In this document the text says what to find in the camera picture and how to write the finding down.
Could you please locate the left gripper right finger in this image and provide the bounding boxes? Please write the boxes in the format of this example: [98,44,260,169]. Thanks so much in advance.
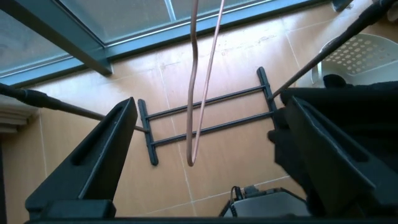
[284,95,398,218]

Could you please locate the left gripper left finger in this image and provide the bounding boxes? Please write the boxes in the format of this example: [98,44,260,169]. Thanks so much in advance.
[24,96,138,218]

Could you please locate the beige curtain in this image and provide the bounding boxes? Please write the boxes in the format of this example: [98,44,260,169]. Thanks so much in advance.
[0,95,40,135]

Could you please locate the window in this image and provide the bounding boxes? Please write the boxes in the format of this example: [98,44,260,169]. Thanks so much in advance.
[0,0,315,87]

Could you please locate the pink clothes hanger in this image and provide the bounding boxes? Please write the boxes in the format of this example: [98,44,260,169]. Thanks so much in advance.
[185,0,226,168]

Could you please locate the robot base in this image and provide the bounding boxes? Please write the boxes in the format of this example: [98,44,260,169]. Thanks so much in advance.
[219,185,312,218]

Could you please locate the white laundry basket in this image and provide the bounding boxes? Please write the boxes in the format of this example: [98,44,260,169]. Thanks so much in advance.
[310,32,398,88]

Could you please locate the black clothes rack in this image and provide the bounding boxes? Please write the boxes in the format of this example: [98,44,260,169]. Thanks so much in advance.
[0,0,398,167]

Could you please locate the black garment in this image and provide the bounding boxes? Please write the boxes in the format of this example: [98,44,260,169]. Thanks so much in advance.
[267,81,398,217]

